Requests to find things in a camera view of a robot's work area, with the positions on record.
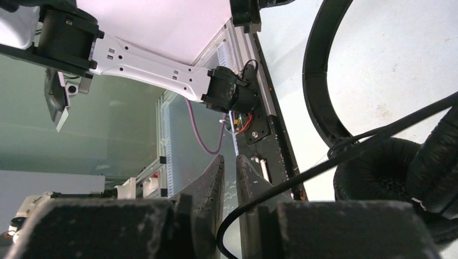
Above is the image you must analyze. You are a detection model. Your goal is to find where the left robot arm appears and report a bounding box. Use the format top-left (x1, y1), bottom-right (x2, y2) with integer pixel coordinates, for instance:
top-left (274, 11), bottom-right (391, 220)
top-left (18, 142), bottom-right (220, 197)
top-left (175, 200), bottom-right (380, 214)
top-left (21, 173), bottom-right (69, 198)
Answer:
top-left (1, 1), bottom-right (259, 116)

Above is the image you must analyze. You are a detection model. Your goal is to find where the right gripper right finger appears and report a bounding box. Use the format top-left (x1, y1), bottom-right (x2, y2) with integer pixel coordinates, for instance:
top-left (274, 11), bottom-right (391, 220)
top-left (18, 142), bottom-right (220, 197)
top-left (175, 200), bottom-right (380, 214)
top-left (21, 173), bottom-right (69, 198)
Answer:
top-left (235, 154), bottom-right (442, 259)

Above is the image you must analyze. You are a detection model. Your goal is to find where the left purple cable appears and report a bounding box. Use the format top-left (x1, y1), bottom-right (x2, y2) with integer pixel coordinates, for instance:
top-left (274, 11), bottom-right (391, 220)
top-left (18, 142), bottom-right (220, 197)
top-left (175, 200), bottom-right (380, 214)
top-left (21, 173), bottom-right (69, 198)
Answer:
top-left (184, 98), bottom-right (228, 155)

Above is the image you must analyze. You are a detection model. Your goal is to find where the small headphones black cable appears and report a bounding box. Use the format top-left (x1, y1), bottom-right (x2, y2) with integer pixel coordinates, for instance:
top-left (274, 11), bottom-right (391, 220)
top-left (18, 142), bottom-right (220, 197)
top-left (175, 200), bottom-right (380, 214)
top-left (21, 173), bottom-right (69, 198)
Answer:
top-left (215, 91), bottom-right (458, 259)

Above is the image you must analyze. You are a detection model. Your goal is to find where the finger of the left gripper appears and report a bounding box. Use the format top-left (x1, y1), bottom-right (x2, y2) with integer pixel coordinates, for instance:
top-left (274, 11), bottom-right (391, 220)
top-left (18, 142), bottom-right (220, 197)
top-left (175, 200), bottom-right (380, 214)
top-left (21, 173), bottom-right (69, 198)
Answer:
top-left (229, 0), bottom-right (294, 33)

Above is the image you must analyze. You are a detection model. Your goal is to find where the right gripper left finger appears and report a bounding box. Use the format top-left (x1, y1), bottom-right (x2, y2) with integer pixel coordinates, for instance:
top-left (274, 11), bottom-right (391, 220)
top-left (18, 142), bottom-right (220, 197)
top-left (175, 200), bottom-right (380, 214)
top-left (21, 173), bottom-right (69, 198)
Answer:
top-left (6, 155), bottom-right (225, 258)

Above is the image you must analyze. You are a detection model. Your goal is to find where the aluminium frame rail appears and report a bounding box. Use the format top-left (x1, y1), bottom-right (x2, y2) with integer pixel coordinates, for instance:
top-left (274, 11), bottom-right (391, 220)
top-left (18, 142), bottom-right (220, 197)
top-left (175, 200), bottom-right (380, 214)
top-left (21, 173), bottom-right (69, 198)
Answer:
top-left (136, 22), bottom-right (256, 198)

